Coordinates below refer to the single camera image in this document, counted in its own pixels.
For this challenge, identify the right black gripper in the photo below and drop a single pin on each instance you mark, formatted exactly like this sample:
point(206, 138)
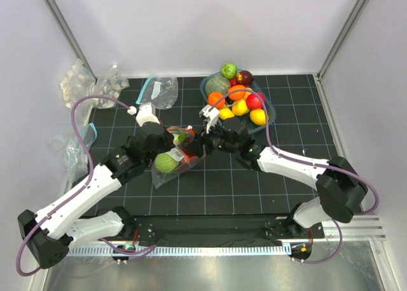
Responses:
point(204, 138)

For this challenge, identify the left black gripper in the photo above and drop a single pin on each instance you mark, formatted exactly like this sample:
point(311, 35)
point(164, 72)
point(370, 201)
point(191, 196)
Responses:
point(168, 140)

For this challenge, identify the large green cabbage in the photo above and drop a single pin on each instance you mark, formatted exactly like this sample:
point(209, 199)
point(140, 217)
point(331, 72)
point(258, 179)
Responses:
point(165, 163)

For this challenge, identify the orange fruit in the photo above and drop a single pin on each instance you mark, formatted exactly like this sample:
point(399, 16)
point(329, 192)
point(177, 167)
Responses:
point(215, 97)
point(236, 92)

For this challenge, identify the dark red apple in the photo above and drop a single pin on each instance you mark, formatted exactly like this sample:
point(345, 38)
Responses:
point(189, 149)

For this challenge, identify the clear bag with orange zipper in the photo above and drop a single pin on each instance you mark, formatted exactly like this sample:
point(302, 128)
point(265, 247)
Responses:
point(184, 163)

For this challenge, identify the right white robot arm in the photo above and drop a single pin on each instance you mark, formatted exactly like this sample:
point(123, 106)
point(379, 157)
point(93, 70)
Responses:
point(340, 190)

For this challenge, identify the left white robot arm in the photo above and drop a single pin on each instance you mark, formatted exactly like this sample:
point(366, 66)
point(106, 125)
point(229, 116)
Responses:
point(53, 231)

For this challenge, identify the crumpled clear bag blue zipper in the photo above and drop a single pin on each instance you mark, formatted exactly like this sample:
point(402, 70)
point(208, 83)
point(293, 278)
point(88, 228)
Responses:
point(71, 153)

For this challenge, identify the clear bag with blue zipper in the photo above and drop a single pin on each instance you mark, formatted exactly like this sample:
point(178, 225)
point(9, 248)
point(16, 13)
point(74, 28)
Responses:
point(162, 92)

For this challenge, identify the bag of white pieces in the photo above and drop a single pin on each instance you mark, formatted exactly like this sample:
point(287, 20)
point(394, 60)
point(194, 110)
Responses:
point(111, 83)
point(76, 84)

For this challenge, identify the yellow fruit centre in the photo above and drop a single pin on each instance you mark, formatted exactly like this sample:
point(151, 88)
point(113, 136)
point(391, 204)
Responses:
point(240, 108)

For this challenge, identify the yellow fruit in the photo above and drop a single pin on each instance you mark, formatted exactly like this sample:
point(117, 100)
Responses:
point(240, 108)
point(247, 93)

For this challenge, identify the yellow lemon front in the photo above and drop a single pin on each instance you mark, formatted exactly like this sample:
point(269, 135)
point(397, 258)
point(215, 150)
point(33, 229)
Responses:
point(258, 117)

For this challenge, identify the black grid mat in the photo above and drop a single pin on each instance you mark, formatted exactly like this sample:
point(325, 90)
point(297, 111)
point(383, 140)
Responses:
point(218, 184)

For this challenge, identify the grey green melon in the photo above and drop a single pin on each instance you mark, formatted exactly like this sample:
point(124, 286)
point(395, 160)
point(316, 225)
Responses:
point(217, 84)

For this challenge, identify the dark red plum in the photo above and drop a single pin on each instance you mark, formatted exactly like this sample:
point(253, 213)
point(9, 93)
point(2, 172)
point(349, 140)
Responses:
point(244, 78)

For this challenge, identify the small green cabbage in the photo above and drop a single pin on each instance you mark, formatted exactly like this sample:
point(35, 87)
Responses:
point(229, 70)

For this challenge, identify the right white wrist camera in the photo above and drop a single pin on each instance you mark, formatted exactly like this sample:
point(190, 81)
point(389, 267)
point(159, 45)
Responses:
point(210, 115)

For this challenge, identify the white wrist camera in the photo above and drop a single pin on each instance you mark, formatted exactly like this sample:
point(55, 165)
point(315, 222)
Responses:
point(210, 115)
point(146, 114)

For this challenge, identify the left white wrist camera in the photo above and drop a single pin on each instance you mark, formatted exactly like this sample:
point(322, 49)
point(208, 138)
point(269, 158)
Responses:
point(146, 114)

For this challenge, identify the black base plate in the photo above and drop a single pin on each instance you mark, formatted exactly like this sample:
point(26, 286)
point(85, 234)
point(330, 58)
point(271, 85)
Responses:
point(218, 231)

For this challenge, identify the aluminium cable rail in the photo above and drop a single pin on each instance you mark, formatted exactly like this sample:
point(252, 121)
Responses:
point(102, 250)

